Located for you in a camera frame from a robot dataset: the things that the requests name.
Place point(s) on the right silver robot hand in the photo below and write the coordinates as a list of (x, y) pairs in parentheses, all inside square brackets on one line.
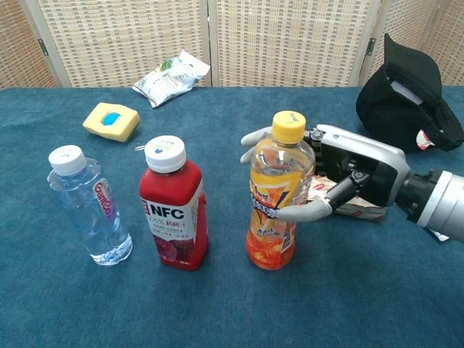
[(362, 163)]

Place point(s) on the orange tea bottle yellow cap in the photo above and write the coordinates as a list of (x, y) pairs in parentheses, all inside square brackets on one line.
[(272, 243)]

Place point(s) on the red NFC juice bottle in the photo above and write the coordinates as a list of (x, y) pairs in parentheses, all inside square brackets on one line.
[(170, 188)]

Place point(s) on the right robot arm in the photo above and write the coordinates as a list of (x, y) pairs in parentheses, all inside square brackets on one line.
[(438, 203)]

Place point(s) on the beige red snack packet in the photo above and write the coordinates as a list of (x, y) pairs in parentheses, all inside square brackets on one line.
[(362, 212)]

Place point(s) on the black baseball cap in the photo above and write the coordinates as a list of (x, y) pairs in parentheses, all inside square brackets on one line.
[(388, 119)]

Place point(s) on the white green snack bag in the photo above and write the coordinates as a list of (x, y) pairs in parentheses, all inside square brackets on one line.
[(170, 79)]

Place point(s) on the metal paper clip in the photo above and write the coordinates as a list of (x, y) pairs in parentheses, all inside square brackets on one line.
[(139, 146)]

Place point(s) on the yellow sponge with blue centre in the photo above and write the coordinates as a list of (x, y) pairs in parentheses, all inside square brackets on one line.
[(108, 121)]

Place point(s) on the woven folding screen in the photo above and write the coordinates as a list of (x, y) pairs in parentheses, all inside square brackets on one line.
[(119, 40)]

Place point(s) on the clear water bottle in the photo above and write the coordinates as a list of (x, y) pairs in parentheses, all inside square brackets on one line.
[(90, 217)]

